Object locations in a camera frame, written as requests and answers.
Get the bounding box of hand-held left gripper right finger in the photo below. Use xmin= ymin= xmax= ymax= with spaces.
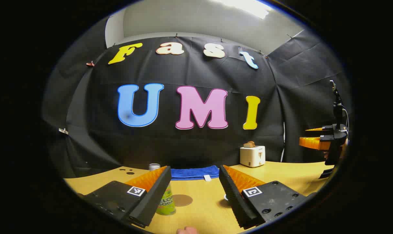
xmin=218 ymin=164 xmax=309 ymax=229

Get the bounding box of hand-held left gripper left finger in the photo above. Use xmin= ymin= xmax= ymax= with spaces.
xmin=81 ymin=166 xmax=172 ymax=228

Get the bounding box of silver green label water bottle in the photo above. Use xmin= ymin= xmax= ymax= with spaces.
xmin=149 ymin=163 xmax=177 ymax=216

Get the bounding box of round brown coaster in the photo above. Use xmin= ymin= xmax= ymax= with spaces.
xmin=172 ymin=194 xmax=193 ymax=207

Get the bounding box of blue towel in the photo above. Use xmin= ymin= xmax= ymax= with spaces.
xmin=170 ymin=165 xmax=220 ymax=181

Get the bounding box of white toaster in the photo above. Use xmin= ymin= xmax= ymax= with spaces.
xmin=240 ymin=146 xmax=266 ymax=168

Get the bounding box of black backdrop cloth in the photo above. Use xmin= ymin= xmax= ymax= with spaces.
xmin=42 ymin=16 xmax=353 ymax=179

